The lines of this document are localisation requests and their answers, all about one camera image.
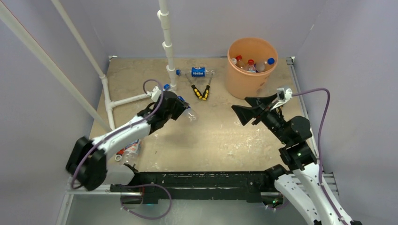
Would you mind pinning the left yellow black screwdriver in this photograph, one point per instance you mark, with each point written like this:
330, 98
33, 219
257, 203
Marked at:
196, 91

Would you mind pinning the small blue label bottle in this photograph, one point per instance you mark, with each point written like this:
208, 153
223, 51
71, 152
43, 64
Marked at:
131, 152

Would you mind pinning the red handled adjustable wrench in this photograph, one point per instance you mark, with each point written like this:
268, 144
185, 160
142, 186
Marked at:
119, 154

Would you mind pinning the white PVC pipe frame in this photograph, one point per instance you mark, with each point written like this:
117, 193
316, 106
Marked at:
31, 43

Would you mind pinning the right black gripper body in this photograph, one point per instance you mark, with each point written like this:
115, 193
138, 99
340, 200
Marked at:
271, 118

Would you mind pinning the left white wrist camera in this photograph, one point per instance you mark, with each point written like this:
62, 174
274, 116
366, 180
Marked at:
155, 93

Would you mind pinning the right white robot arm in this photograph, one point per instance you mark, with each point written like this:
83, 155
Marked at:
314, 211

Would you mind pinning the yellow black screwdriver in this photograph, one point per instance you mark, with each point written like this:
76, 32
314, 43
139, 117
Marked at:
206, 92
196, 91

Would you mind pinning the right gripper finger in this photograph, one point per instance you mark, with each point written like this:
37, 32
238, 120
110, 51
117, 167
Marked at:
256, 101
246, 114

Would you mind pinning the aluminium frame rail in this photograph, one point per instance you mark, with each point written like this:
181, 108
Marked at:
305, 163

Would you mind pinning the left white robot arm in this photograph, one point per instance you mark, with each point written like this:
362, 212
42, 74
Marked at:
88, 162

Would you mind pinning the right yellow black screwdriver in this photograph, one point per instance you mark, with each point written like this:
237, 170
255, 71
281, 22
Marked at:
206, 92

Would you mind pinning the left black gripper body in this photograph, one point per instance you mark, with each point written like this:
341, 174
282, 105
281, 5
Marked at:
179, 108

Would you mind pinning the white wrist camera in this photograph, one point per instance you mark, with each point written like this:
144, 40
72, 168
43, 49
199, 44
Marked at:
155, 93
284, 94

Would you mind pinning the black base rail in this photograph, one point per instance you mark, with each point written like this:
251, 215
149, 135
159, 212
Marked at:
229, 185

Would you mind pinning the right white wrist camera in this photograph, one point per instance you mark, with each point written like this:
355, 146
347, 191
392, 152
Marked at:
284, 94

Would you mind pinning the orange plastic bin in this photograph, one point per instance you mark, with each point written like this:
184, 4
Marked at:
241, 83

